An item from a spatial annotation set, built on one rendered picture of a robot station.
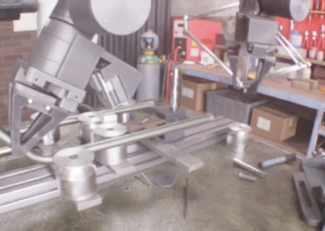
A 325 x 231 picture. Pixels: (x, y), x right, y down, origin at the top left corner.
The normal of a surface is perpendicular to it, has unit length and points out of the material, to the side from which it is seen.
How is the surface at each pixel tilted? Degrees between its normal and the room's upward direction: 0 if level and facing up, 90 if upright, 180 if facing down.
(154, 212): 0
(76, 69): 90
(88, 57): 90
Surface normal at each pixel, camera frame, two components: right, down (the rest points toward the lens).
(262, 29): -0.21, 0.48
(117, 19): 0.62, 0.29
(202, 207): 0.04, -0.94
